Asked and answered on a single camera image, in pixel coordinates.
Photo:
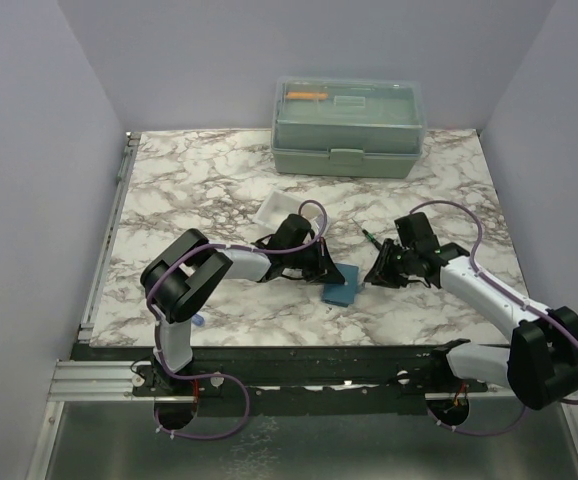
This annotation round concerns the orange tool inside toolbox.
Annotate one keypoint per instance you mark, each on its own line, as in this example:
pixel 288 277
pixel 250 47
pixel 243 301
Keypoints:
pixel 306 96

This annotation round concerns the blue red handled screwdriver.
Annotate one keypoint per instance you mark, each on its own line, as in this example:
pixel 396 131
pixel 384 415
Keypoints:
pixel 198 320

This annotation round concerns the green plastic toolbox clear lid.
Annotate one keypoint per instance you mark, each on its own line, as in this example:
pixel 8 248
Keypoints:
pixel 366 128

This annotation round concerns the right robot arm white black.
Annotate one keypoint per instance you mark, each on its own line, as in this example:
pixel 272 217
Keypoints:
pixel 540 363

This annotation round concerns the blue leather card holder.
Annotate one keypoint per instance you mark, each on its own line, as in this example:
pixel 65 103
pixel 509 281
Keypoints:
pixel 343 294

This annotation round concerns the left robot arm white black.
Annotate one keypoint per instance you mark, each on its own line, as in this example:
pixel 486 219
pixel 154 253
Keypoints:
pixel 178 283

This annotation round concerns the aluminium rail frame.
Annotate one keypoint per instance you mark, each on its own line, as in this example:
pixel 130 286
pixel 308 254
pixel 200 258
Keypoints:
pixel 215 181

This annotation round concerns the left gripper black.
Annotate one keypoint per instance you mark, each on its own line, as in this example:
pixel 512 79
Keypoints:
pixel 324 269

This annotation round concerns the small green black screwdriver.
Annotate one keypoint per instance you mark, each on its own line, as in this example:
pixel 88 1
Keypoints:
pixel 369 236

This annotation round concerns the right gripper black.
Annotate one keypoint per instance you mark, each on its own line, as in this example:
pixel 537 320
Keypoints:
pixel 379 272

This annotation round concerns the white plastic card tray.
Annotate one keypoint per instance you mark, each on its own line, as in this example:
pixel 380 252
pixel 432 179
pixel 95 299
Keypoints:
pixel 278 205

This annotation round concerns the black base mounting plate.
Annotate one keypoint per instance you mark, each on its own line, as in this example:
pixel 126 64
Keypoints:
pixel 297 381

